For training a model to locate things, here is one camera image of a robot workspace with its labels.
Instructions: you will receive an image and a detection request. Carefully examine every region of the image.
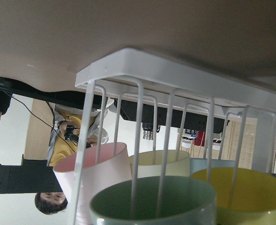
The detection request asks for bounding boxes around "white wire cup rack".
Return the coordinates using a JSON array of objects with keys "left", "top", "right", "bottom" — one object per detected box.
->
[{"left": 68, "top": 48, "right": 276, "bottom": 225}]

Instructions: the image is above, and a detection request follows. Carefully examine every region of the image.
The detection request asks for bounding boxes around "pink cup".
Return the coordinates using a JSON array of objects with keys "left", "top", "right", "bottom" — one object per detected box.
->
[{"left": 53, "top": 142, "right": 132, "bottom": 225}]

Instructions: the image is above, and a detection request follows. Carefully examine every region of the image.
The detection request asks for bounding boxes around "person in yellow shirt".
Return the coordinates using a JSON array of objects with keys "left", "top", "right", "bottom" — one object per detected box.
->
[{"left": 35, "top": 105, "right": 108, "bottom": 215}]

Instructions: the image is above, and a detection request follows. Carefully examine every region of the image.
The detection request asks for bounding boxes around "cream cup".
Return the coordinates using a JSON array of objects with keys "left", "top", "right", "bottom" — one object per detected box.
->
[{"left": 138, "top": 150, "right": 190, "bottom": 178}]

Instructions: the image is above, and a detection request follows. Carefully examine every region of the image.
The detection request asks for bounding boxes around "green cup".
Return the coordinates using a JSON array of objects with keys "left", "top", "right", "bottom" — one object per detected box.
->
[{"left": 90, "top": 176, "right": 217, "bottom": 225}]

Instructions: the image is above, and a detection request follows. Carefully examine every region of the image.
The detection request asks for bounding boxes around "black monitor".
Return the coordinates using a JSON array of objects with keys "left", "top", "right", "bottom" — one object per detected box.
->
[{"left": 0, "top": 158, "right": 62, "bottom": 194}]

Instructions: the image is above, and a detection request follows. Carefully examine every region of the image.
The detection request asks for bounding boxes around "yellow cup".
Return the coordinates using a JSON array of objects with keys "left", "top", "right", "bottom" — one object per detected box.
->
[{"left": 189, "top": 167, "right": 276, "bottom": 225}]

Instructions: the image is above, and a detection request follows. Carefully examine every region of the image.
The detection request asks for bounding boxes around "light blue cup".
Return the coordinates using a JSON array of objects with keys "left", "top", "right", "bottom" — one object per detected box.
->
[{"left": 190, "top": 158, "right": 235, "bottom": 175}]

